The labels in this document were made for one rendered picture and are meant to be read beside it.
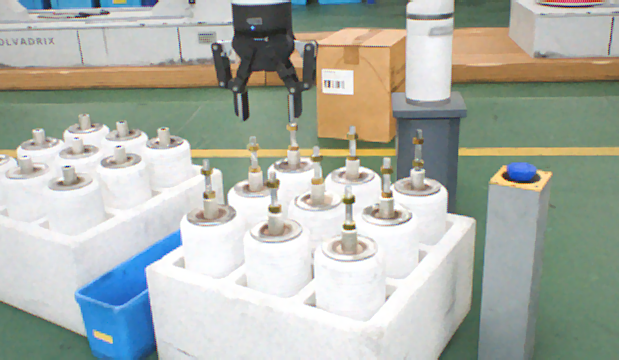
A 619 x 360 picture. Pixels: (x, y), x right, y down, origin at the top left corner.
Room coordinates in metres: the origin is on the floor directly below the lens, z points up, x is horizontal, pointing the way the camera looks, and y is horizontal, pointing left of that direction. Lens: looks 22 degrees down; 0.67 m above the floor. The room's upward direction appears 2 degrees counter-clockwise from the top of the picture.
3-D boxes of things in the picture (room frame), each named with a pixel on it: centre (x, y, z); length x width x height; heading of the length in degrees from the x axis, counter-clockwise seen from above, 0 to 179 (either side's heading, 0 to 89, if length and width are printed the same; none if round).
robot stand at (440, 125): (1.34, -0.25, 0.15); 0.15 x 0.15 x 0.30; 84
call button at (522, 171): (0.87, -0.30, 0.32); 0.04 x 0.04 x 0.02
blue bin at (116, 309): (1.03, 0.27, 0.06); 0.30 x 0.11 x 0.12; 149
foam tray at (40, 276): (1.24, 0.45, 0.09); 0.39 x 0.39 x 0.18; 57
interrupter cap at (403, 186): (0.99, -0.17, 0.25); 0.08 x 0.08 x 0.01
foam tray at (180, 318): (0.95, -0.01, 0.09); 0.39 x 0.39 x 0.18; 58
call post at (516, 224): (0.87, -0.30, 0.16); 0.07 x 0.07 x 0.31; 58
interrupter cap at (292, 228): (0.85, 0.05, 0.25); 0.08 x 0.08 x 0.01
